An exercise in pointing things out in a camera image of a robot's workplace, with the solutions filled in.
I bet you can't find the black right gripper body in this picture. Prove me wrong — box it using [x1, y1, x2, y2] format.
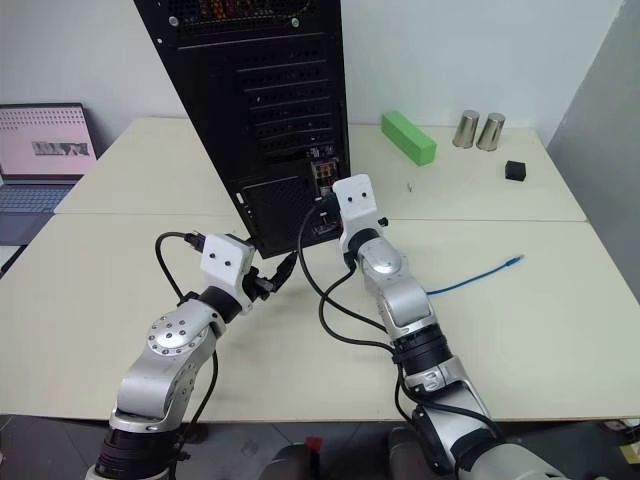
[316, 190, 344, 227]

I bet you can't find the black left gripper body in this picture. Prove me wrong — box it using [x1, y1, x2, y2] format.
[242, 266, 277, 302]

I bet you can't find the black computer tower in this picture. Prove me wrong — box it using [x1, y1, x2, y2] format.
[133, 0, 352, 260]

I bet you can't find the green rectangular block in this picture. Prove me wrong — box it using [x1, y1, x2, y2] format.
[380, 110, 438, 168]

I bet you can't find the silver metal cup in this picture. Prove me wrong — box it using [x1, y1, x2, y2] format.
[475, 112, 507, 152]
[451, 109, 482, 149]

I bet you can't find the dark rounded robot body shape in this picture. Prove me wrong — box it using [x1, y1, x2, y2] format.
[257, 423, 431, 480]

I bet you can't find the small black cube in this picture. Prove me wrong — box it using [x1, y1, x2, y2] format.
[502, 159, 529, 183]

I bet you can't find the open grey laptop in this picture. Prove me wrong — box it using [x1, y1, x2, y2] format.
[0, 102, 99, 247]

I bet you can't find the yellow clutter under table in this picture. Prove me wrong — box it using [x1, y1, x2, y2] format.
[599, 418, 640, 459]

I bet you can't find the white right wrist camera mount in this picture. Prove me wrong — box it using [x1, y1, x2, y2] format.
[332, 173, 384, 247]

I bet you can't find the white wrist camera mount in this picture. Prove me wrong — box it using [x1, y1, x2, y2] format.
[332, 173, 384, 247]
[200, 232, 257, 314]

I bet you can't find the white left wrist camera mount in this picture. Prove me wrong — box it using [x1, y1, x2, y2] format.
[200, 232, 257, 314]

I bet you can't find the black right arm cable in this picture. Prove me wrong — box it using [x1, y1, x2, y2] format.
[297, 199, 502, 444]

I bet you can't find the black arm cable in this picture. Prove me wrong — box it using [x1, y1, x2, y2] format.
[154, 230, 220, 454]
[297, 199, 502, 444]

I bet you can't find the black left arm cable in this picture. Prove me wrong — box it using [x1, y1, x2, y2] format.
[154, 230, 220, 454]

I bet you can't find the blue ethernet cable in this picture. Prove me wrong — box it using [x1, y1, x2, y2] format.
[426, 254, 526, 297]

